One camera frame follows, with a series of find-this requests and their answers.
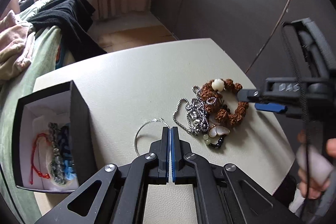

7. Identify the thin silver bangle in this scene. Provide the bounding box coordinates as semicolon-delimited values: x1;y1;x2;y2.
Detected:
133;117;171;156

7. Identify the brown rudraksha bead bracelet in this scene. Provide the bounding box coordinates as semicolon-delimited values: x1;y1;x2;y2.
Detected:
200;78;249;129

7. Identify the silver chain necklace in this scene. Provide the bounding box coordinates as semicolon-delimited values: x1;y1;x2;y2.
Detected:
172;85;218;137

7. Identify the black and jade bead bracelet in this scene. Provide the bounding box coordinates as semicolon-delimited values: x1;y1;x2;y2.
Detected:
202;103;234;150

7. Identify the black jewelry box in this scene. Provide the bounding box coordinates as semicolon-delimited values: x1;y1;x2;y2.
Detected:
11;81;97;193

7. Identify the red string bracelet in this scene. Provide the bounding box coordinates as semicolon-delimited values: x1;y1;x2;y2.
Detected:
28;132;53;185

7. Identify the person's right hand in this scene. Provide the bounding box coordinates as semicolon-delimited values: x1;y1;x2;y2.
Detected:
297;146;334;200

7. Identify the white shell pendant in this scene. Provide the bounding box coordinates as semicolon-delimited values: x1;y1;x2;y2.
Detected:
208;124;230;138

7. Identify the green bed blanket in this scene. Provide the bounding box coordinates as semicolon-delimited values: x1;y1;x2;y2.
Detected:
0;0;66;224

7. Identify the black knitted garment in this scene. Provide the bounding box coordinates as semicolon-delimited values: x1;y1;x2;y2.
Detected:
27;0;106;62

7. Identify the pink fleece blanket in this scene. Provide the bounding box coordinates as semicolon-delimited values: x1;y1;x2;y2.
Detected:
0;10;35;81

